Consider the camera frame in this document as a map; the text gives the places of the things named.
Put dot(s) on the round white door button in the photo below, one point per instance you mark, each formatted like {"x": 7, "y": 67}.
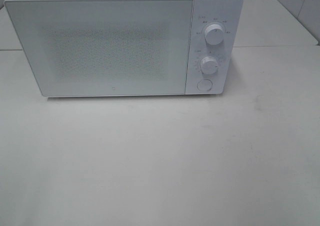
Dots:
{"x": 205, "y": 85}

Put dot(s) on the white microwave knob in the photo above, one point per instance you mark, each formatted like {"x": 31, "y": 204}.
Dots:
{"x": 214, "y": 33}
{"x": 209, "y": 65}

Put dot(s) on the white microwave door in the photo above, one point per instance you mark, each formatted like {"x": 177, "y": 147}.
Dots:
{"x": 105, "y": 48}

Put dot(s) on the white microwave oven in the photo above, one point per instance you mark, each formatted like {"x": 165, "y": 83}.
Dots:
{"x": 204, "y": 12}

